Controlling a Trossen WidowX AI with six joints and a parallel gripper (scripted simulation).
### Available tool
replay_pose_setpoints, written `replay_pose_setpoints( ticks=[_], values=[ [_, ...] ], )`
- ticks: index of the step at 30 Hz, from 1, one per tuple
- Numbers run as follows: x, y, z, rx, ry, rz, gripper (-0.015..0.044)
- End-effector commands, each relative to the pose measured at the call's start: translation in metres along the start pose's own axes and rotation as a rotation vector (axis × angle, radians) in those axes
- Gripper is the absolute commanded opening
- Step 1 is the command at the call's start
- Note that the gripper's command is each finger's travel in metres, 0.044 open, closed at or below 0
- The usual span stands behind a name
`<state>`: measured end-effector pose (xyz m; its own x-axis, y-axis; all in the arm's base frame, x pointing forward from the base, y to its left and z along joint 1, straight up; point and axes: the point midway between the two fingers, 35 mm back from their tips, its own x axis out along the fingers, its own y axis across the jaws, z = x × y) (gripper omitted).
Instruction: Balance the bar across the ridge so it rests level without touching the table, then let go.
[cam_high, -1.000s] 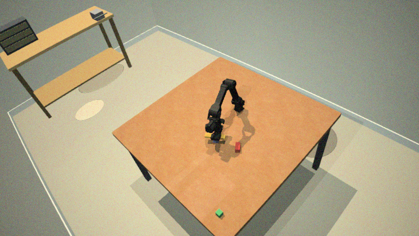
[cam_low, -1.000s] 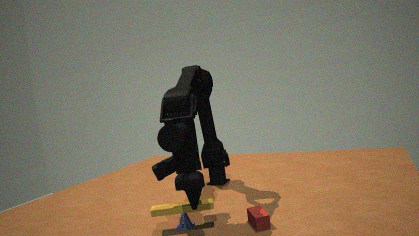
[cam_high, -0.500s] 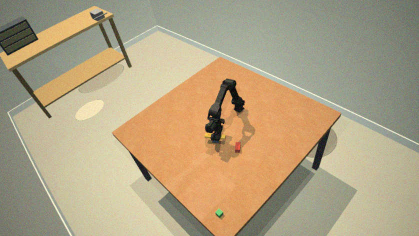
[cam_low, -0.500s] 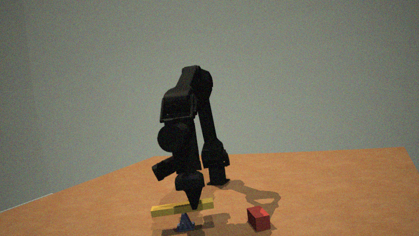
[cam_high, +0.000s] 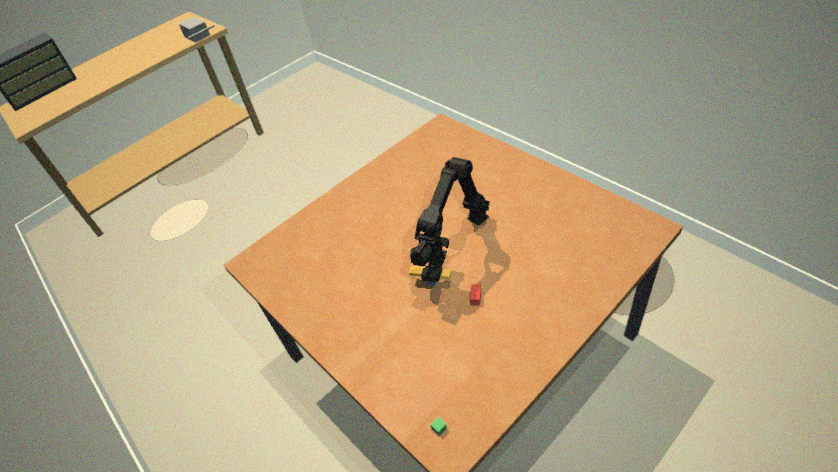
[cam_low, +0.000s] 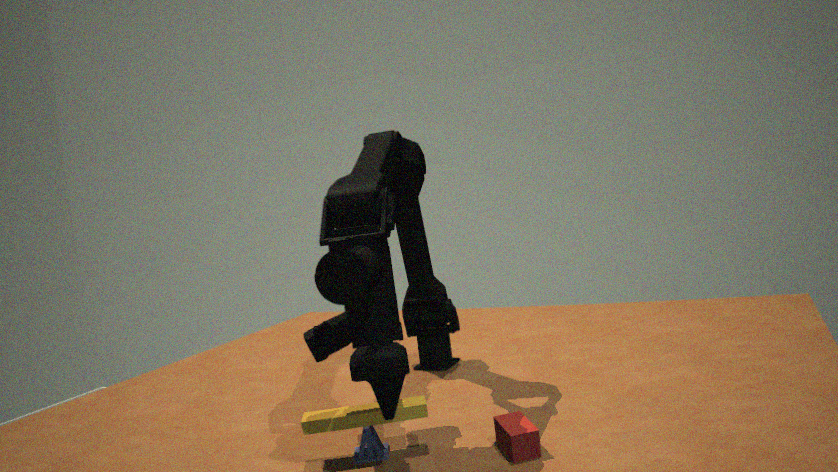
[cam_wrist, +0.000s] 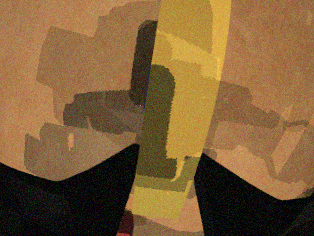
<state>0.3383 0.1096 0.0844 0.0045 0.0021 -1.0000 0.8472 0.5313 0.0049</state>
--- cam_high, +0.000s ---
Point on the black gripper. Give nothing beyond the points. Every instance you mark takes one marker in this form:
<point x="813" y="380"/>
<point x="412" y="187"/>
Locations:
<point x="433" y="271"/>

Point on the small green block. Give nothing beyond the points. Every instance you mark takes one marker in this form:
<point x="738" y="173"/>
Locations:
<point x="439" y="426"/>

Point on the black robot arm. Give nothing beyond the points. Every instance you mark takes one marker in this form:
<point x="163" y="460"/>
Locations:
<point x="431" y="218"/>

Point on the yellow bar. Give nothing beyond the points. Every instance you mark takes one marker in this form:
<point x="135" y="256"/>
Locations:
<point x="417" y="271"/>

